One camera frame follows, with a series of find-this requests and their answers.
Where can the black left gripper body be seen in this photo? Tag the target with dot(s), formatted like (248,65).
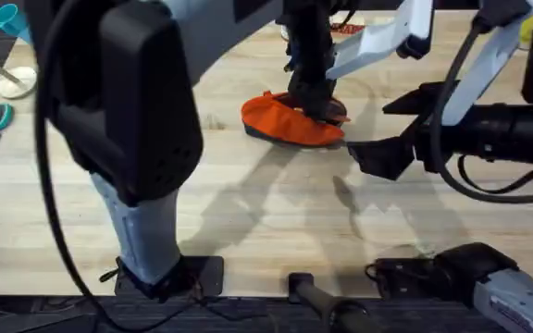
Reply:
(310,41)

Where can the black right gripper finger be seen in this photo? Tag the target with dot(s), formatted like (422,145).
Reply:
(382,157)
(419,99)

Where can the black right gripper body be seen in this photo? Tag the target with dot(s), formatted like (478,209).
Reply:
(502,134)

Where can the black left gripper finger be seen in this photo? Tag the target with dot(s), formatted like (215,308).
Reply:
(301,102)
(326,108)

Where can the orange soft zip bag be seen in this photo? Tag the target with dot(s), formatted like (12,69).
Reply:
(285,122)

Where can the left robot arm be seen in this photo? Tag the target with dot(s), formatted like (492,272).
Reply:
(146,115)

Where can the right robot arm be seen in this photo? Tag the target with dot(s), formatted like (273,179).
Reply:
(502,287)

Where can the red and white object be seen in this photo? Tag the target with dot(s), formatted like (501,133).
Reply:
(347,28)

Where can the teal plastic cup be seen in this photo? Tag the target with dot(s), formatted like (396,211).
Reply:
(12,20)

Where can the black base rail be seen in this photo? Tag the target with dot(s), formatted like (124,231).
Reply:
(40,316)

